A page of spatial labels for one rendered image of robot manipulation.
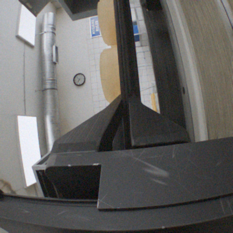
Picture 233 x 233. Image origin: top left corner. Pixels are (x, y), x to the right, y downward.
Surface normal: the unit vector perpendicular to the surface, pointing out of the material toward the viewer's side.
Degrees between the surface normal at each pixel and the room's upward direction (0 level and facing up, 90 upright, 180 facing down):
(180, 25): 90
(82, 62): 90
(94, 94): 90
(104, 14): 89
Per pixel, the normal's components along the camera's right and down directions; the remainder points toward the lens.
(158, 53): -0.15, -0.07
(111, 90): -0.07, 0.61
